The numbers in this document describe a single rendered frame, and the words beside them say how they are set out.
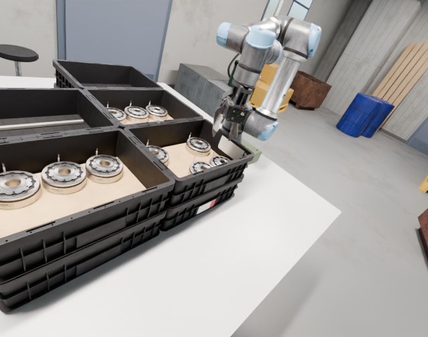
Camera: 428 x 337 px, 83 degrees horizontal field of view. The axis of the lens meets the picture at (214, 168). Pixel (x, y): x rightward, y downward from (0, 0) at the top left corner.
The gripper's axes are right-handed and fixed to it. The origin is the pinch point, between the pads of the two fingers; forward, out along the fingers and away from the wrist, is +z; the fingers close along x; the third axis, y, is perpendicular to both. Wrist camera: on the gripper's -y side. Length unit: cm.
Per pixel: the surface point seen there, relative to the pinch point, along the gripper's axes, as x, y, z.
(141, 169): -24.8, 16.3, 10.1
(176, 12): -30, -318, -11
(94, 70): -58, -53, 8
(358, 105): 358, -373, 38
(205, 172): -6.1, 19.0, 4.6
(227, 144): 6.3, -8.7, 7.8
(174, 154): -14.4, -2.9, 14.6
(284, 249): 31.5, 24.5, 27.6
